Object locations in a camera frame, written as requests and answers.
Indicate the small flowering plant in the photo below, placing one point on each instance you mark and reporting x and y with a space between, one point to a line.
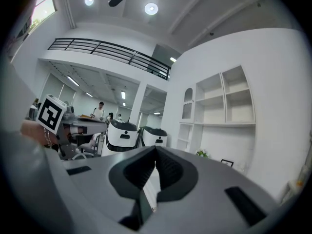
202 153

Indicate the white robot with black band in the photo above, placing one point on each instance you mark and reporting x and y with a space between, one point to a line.
122 136
156 138

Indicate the grey desk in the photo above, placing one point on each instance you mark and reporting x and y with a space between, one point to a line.
92 123

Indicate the white office chair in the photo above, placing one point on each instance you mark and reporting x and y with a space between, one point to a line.
86 145

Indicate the black metal railing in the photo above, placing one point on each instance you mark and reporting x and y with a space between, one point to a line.
109 50

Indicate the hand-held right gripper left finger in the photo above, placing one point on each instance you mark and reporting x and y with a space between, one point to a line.
117 177

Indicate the white wall shelf unit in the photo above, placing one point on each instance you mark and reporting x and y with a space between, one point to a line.
219 106

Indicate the person's left forearm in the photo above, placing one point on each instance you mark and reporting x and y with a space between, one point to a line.
31 130

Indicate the long ceiling light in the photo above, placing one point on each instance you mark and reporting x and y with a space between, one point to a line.
123 94
72 81

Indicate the window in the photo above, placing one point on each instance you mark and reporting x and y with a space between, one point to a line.
42 11

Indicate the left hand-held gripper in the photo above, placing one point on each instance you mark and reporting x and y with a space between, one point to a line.
50 113

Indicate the round ceiling lamp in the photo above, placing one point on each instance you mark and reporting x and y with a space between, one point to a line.
89 0
151 8

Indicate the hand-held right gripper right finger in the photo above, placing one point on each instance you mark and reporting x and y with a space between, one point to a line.
185 177

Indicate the black picture frame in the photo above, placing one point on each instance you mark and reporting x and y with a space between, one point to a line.
227 162

